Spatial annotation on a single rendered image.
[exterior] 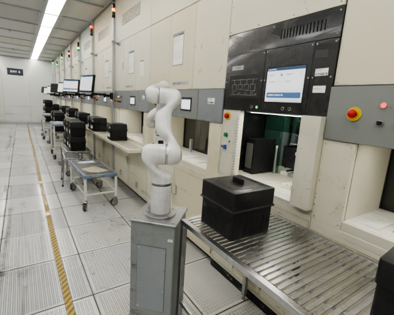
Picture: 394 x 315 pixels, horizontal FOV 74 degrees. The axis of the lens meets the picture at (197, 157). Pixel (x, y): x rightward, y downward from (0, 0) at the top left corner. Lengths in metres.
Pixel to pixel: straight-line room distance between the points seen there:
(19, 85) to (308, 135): 14.03
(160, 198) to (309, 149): 0.88
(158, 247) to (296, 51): 1.39
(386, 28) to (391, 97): 0.31
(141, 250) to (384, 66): 1.54
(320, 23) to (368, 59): 0.34
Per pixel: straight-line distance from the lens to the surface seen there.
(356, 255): 1.54
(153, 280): 1.71
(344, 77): 1.57
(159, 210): 1.57
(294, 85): 1.71
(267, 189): 1.42
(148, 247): 1.60
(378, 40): 1.54
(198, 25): 2.61
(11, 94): 14.82
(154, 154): 1.47
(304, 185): 1.60
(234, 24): 2.20
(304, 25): 1.77
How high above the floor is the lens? 1.42
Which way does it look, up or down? 11 degrees down
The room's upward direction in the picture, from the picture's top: 4 degrees clockwise
